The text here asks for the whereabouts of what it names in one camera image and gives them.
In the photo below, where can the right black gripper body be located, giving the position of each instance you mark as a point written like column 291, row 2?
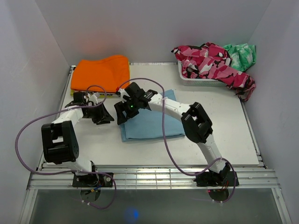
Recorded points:
column 130, row 106

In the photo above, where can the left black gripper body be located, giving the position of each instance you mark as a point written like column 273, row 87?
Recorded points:
column 95, row 113

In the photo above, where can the light blue trousers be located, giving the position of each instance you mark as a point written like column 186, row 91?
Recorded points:
column 147, row 125

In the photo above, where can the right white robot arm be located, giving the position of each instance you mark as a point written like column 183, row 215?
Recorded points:
column 196, row 124

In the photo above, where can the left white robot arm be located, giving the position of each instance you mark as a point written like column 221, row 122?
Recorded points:
column 60, row 144

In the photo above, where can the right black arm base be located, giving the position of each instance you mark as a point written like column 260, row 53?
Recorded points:
column 209, row 179

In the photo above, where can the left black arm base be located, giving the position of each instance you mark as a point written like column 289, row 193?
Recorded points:
column 91, row 181

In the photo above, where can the folded yellow patterned trousers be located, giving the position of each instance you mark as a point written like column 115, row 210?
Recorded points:
column 109, row 94

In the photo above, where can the folded orange trousers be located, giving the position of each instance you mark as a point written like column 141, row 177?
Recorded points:
column 116, row 61

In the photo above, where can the pink camouflage trousers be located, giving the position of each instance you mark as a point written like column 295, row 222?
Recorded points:
column 211, row 61

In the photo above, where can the green tie-dye trousers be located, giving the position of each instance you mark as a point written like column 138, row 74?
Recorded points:
column 243, row 56

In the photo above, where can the white plastic basket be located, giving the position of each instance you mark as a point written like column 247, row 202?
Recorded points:
column 197, row 81

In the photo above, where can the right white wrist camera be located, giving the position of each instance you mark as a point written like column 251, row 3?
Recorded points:
column 121, row 92

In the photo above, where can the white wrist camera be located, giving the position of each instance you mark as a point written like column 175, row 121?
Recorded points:
column 121, row 92
column 92, row 99

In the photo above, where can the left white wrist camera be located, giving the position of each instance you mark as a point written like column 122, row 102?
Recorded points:
column 92, row 99

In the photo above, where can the aluminium mounting rail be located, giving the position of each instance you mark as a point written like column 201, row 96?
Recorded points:
column 152, row 178

